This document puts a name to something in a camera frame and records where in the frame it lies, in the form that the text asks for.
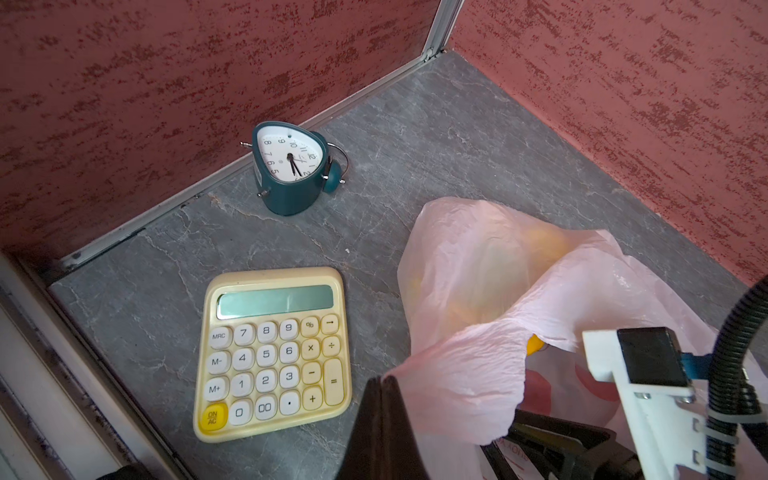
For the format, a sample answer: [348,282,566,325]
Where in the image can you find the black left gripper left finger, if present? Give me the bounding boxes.
[336,377,383,479]

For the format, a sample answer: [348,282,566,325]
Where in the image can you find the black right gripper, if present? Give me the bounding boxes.
[503,409,644,480]

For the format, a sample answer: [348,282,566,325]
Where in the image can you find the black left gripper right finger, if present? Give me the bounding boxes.
[381,376,429,479]

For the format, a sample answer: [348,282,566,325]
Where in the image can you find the pink plastic bag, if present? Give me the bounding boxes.
[393,198,716,479]

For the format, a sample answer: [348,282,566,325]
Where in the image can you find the yellow fake banana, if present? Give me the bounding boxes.
[526,335,547,356]

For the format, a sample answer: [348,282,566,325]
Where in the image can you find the orange fake fruit in bag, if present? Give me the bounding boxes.
[398,222,574,344]

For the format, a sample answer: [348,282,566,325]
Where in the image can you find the yellow calculator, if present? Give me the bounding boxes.
[193,267,352,443]

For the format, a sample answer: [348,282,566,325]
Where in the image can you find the green alarm clock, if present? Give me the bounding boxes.
[243,121,351,216]

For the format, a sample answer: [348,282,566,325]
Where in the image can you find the left back corner aluminium profile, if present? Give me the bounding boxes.
[421,0,464,62]

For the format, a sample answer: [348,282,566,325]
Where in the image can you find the front aluminium rail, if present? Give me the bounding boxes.
[1,254,193,479]

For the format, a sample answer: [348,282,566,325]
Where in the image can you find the left wall base aluminium strip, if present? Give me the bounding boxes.
[44,50,444,282]

